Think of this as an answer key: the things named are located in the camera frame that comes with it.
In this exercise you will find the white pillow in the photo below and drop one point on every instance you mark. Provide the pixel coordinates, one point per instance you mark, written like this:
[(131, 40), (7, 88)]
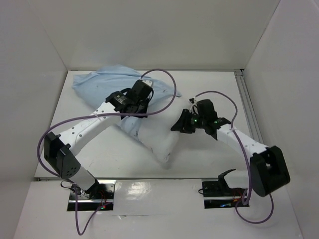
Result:
[(155, 133)]

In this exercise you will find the light blue pillowcase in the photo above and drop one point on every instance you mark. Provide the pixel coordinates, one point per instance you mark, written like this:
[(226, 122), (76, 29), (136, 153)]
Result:
[(94, 87)]

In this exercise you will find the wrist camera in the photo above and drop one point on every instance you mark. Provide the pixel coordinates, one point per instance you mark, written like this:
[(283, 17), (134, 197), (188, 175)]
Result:
[(193, 108), (150, 83)]

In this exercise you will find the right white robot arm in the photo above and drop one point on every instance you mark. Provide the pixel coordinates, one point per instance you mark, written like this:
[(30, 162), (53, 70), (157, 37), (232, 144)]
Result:
[(267, 169)]

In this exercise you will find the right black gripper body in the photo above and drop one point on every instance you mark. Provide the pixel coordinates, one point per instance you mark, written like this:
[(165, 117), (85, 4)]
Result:
[(186, 119)]

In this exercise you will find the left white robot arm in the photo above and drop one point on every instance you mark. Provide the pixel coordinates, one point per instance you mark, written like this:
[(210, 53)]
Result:
[(60, 150)]

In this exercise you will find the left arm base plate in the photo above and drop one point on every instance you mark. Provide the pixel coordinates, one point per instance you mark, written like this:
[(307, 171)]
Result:
[(102, 199)]

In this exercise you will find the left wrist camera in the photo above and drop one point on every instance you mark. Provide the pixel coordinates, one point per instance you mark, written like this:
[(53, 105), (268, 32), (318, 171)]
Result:
[(150, 83)]

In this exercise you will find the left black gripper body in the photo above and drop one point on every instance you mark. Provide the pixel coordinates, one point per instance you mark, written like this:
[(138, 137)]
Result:
[(142, 106)]

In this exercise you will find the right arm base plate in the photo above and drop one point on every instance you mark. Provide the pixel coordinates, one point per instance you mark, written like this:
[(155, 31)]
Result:
[(216, 196)]

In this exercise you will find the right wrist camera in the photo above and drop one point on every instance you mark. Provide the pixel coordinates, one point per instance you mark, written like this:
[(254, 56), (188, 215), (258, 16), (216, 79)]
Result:
[(193, 108)]

